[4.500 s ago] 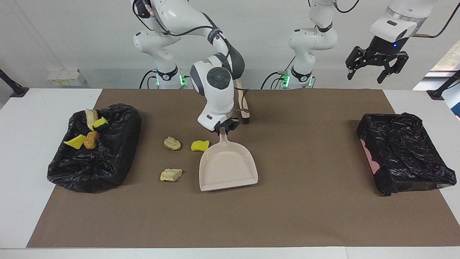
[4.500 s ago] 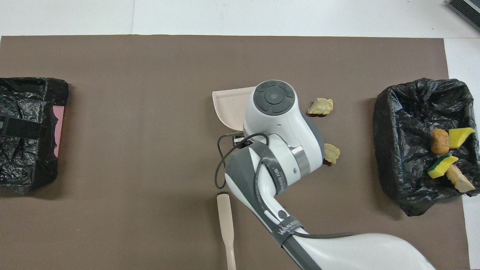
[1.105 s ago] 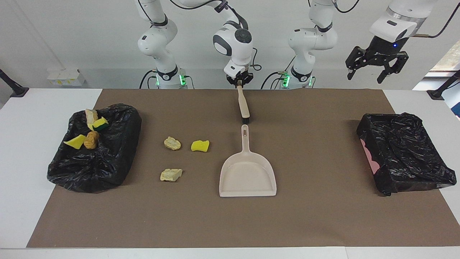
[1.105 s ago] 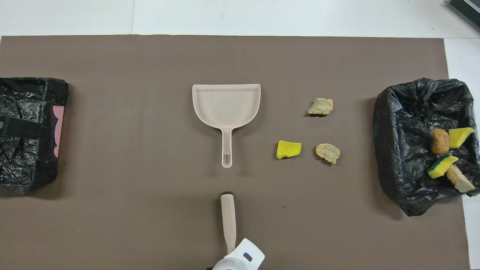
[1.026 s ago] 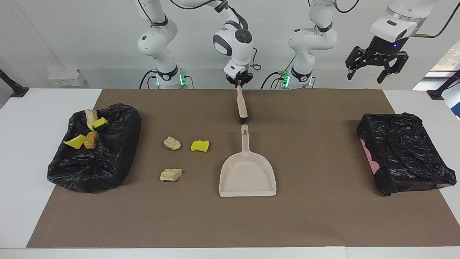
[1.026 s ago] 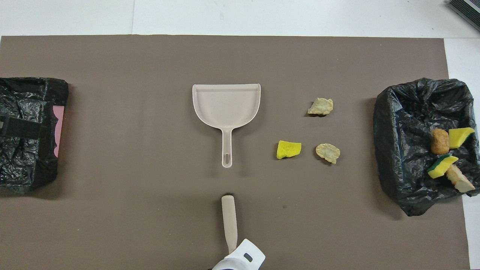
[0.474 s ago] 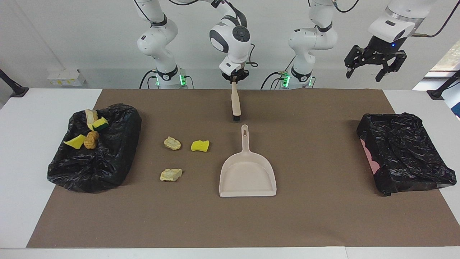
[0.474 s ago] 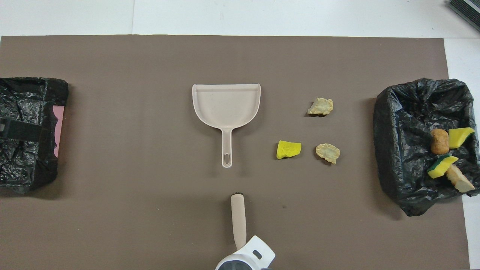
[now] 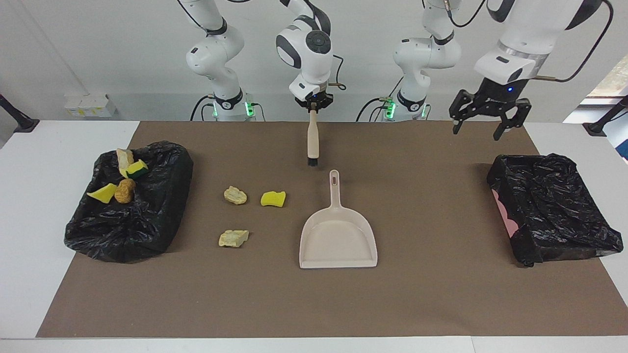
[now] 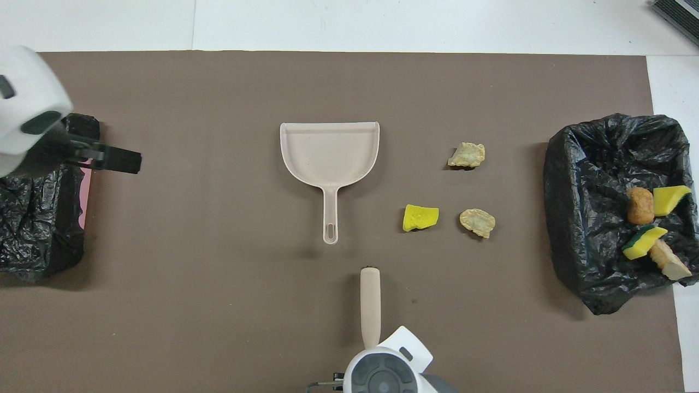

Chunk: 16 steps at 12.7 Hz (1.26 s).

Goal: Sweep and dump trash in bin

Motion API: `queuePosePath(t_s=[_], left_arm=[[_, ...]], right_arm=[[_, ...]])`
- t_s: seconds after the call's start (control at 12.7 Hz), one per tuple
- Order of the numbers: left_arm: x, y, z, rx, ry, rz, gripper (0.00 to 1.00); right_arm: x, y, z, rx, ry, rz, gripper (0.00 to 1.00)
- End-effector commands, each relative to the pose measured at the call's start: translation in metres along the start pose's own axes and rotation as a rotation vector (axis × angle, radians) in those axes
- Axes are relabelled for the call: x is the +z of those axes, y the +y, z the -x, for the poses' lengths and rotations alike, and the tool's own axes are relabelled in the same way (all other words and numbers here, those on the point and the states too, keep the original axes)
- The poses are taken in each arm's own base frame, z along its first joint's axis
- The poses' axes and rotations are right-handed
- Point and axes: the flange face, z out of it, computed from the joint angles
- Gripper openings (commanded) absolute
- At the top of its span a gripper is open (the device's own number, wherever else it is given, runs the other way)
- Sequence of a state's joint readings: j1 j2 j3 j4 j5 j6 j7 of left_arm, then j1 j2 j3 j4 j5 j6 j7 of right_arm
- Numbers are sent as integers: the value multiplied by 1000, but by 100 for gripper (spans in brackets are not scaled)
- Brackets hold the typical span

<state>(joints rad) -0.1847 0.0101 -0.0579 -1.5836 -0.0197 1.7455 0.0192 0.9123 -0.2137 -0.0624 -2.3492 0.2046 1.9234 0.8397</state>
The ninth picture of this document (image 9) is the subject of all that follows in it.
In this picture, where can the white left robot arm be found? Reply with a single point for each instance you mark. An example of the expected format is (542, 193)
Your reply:
(530, 29)

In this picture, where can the bin lined with black bag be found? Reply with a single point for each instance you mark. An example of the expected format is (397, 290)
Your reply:
(132, 225)

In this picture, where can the notched yellow green sponge piece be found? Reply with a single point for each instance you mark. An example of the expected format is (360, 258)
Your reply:
(137, 168)

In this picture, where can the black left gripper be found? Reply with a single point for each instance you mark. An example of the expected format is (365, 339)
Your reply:
(500, 95)

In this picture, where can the brown table mat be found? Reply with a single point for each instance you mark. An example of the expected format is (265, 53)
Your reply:
(441, 294)

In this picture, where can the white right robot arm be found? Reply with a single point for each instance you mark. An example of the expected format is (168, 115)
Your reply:
(314, 54)

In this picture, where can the tan foam chunk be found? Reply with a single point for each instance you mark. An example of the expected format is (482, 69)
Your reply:
(124, 158)
(235, 195)
(233, 239)

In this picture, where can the white wall socket box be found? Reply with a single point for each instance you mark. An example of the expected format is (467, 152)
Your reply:
(91, 105)

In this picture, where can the wedge yellow sponge piece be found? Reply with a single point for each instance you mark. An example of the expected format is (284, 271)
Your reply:
(103, 193)

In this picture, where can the pink bin with black bag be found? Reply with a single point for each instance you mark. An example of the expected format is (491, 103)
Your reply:
(554, 206)

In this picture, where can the beige brush with black bristles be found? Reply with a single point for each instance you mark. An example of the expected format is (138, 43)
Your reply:
(313, 137)

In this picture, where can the brown cork piece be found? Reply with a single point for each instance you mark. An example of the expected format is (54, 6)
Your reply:
(124, 192)

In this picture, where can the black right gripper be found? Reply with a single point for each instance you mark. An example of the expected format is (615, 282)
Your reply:
(314, 99)

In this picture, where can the beige plastic dustpan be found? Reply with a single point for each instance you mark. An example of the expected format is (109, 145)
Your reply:
(338, 240)

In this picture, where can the black camera stand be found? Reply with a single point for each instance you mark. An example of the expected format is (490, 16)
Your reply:
(19, 120)
(601, 126)

